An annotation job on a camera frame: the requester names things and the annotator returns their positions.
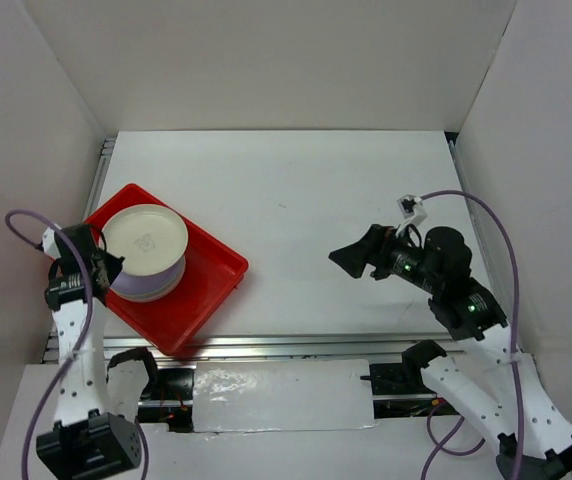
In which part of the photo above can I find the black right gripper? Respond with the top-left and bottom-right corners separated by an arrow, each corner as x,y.
328,222 -> 441,293

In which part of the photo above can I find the purple plate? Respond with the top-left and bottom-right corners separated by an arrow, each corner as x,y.
111,256 -> 186,296

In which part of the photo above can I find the blue plate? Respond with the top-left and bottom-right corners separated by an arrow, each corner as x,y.
114,285 -> 177,303

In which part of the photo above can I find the cream plate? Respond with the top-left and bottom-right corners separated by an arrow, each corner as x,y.
101,204 -> 189,276

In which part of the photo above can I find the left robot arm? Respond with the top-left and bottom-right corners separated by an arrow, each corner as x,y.
35,224 -> 164,479

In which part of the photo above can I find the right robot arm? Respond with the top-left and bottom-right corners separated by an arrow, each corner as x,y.
329,224 -> 572,479

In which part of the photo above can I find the red plastic bin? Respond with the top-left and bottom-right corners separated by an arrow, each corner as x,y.
85,183 -> 248,354

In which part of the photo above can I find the white foil-edged panel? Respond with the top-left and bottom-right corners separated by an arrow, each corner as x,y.
192,359 -> 376,433

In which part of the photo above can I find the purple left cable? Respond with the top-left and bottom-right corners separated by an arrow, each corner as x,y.
4,209 -> 150,480

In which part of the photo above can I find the purple cable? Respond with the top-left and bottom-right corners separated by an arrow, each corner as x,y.
4,209 -> 150,480
420,189 -> 525,480

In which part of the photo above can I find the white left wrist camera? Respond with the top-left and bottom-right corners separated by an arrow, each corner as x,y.
41,228 -> 60,260

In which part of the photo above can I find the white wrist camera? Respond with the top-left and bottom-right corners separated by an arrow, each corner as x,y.
396,195 -> 427,237
41,228 -> 60,260

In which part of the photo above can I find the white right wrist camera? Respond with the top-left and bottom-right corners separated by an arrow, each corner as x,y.
396,195 -> 427,237

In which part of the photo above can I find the aluminium front rail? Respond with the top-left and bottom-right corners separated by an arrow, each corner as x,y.
103,333 -> 461,364

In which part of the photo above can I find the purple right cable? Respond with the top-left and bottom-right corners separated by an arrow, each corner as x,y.
420,189 -> 525,480

